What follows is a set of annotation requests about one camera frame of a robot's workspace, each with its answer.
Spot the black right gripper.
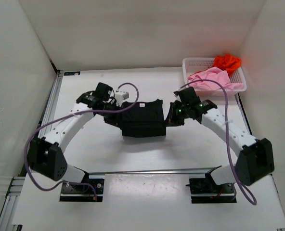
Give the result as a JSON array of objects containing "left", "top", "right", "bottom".
[{"left": 163, "top": 102, "right": 189, "bottom": 127}]

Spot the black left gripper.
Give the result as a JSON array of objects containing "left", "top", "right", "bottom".
[{"left": 97, "top": 102, "right": 124, "bottom": 129}]

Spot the black t shirt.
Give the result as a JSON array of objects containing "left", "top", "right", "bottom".
[{"left": 104, "top": 99, "right": 166, "bottom": 138}]

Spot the pink t shirt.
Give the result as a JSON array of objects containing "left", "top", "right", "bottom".
[{"left": 187, "top": 67, "right": 244, "bottom": 91}]

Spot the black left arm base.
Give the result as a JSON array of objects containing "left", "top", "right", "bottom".
[{"left": 59, "top": 174, "right": 105, "bottom": 203}]

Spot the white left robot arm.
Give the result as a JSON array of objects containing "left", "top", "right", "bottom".
[{"left": 26, "top": 82, "right": 118, "bottom": 193}]

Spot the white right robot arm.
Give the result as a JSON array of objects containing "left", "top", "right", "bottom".
[{"left": 165, "top": 87, "right": 274, "bottom": 193}]

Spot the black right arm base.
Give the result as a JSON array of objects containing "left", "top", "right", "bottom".
[{"left": 185, "top": 166, "right": 237, "bottom": 204}]

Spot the blue label sticker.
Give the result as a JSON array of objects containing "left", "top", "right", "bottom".
[{"left": 64, "top": 71, "right": 80, "bottom": 76}]

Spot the orange t shirt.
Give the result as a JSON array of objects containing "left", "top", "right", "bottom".
[{"left": 213, "top": 53, "right": 242, "bottom": 77}]

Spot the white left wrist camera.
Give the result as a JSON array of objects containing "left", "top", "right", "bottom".
[{"left": 114, "top": 91, "right": 129, "bottom": 106}]

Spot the aluminium table edge rail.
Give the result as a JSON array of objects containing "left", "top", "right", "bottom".
[{"left": 29, "top": 165, "right": 263, "bottom": 176}]

